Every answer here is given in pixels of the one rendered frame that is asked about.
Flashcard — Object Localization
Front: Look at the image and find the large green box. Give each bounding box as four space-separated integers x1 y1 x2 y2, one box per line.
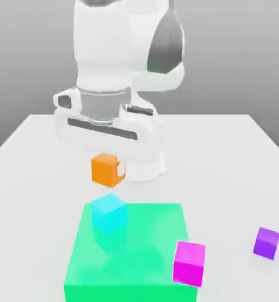
63 202 199 302

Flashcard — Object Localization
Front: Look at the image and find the small orange cube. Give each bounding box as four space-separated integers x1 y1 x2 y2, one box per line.
90 152 126 189

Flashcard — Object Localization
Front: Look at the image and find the small purple cube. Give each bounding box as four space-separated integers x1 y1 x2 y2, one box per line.
252 226 279 261

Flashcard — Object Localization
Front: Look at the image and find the small cyan cube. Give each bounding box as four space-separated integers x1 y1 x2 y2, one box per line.
90 192 129 237

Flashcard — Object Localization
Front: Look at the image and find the small magenta cube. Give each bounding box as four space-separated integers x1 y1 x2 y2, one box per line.
172 239 206 288

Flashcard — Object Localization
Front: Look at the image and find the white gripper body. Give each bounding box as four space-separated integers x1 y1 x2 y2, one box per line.
54 107 164 163

